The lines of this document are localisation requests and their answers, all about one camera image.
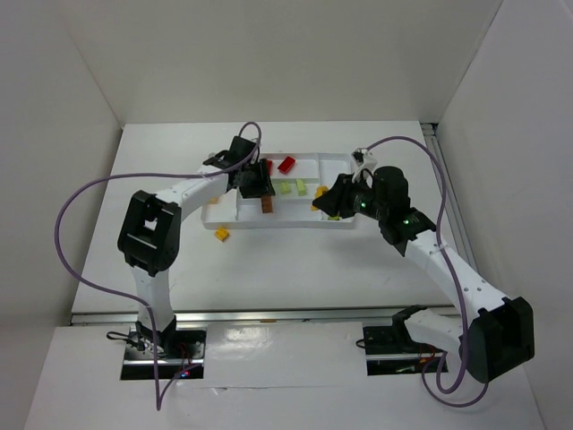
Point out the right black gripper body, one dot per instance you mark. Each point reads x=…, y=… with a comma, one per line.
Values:
x=342, y=197

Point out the orange lego piece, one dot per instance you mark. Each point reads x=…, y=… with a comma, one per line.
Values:
x=320, y=191

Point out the brown lego brick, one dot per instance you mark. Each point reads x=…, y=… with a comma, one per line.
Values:
x=267, y=204

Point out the light green lego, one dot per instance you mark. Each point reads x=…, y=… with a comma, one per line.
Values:
x=284, y=188

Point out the red sloped lego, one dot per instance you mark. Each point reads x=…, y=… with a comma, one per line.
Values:
x=287, y=165

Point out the light green lego brick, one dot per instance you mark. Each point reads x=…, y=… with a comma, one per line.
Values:
x=301, y=187

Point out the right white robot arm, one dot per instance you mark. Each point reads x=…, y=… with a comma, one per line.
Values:
x=495, y=333

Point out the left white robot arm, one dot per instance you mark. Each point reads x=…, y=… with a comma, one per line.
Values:
x=149, y=238

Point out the white divided sorting tray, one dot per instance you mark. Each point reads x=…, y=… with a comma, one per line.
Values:
x=290, y=210

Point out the orange lego near tray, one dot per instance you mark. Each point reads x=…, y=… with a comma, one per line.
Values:
x=222, y=234

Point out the aluminium rail right side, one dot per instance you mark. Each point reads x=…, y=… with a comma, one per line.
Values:
x=447, y=188

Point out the aluminium rail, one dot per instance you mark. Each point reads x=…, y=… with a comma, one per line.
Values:
x=447, y=188
x=251, y=316

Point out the aluminium rail front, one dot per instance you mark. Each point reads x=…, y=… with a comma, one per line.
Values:
x=251, y=316

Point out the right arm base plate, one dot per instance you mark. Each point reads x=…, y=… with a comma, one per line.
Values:
x=386, y=354

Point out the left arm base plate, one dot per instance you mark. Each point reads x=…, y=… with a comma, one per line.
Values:
x=184, y=356

